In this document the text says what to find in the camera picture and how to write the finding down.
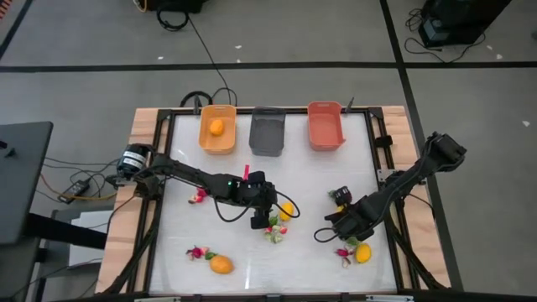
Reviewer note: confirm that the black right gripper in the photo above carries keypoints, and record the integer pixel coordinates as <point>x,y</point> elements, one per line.
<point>356,218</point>

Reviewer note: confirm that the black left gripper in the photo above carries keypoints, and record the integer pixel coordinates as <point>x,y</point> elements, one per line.
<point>262,199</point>

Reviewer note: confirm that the small red vegetable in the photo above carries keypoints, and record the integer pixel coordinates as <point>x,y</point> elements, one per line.
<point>268,230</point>

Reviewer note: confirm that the red and tan toy vegetable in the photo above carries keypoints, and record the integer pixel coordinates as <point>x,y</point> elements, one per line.
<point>196,199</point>
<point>202,192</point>

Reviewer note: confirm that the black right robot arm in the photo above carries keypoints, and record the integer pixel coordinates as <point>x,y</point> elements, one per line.
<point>403,184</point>

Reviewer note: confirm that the green leafy vegetable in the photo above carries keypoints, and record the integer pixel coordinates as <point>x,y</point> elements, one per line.
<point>352,241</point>
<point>211,255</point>
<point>273,220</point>

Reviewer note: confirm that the cream garlic bulb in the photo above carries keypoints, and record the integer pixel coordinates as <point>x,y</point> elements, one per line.
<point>275,229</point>

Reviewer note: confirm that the dark red radish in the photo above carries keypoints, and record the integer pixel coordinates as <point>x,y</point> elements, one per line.
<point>342,252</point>
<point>196,252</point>

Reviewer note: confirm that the yellow lemon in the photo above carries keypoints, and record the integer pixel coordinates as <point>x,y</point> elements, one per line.
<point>363,253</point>
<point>286,211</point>
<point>340,208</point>

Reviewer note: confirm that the green lettuce head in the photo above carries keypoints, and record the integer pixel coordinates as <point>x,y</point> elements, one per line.
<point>273,239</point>

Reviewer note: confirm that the pink white vegetable piece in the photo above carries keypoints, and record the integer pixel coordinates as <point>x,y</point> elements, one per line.
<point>346,262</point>

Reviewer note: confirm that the pink red strip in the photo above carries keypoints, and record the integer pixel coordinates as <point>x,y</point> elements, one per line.
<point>246,172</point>

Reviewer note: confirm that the large orange mango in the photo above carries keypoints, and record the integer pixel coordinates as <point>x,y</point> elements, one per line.
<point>221,264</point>

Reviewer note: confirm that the grey plastic basket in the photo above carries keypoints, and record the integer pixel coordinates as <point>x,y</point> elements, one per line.
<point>267,132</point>

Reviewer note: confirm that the yellow plastic basket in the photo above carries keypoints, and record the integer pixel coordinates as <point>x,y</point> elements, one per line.
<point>210,144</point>

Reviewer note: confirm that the small orange citrus fruit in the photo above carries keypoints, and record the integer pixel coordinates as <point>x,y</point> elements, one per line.
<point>216,127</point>

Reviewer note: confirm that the orange plastic basket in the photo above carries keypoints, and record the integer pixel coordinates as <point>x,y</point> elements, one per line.
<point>325,126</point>

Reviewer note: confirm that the white box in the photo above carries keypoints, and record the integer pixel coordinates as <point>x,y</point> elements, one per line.
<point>90,235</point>

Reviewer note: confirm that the black power adapter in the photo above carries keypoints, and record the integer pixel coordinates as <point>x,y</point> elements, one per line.
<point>75,189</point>

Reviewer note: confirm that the black floor equipment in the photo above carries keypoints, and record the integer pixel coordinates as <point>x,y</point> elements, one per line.
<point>176,4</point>

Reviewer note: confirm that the black equipment case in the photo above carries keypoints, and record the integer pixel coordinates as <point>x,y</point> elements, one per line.
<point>461,21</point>

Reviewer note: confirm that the black desk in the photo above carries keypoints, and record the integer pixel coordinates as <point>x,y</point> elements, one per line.
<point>21,180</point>

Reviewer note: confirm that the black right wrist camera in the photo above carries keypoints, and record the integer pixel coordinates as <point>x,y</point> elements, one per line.
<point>344,196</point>

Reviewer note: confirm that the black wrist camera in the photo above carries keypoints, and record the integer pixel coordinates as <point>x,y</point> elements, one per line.
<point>257,178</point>
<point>344,196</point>

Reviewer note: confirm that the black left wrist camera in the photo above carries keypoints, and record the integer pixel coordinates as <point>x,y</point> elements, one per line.
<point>257,178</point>

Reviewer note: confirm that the small black post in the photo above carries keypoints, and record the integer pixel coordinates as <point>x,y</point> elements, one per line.
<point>350,105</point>
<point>196,105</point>

